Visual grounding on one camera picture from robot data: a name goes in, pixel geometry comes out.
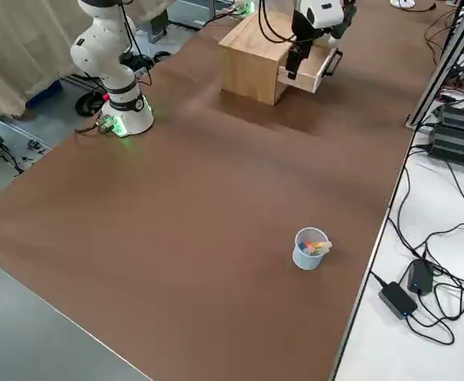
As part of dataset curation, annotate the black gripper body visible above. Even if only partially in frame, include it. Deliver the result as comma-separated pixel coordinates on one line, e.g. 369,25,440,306
290,21,316,55

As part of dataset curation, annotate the wooden drawer with black handle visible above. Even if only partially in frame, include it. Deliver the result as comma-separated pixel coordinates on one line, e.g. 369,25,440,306
277,43,343,95

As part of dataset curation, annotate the light wooden cabinet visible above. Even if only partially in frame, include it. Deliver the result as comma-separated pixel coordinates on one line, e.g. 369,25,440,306
217,11,296,106

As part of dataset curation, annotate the black finned power supply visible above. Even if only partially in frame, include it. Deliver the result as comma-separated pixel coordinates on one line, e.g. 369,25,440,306
427,123,464,172
433,101,464,132

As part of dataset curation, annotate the light blue pen cup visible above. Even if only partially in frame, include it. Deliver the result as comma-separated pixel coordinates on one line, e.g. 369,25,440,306
292,226,333,272

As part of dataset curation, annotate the black power adapter brick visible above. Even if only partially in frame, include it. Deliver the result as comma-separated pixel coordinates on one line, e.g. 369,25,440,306
407,258,435,295
377,280,419,320

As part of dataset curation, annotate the beige curtain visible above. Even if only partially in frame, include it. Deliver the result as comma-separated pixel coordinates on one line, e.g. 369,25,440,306
0,0,177,130

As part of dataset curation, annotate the aluminium frame post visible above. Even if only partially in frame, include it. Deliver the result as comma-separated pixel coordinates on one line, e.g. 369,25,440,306
404,0,464,130

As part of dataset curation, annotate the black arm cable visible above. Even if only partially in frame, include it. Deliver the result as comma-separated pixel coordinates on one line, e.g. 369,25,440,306
118,0,298,87

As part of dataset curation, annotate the black power cable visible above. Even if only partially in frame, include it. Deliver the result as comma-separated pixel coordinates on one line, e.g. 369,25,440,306
370,271,391,293

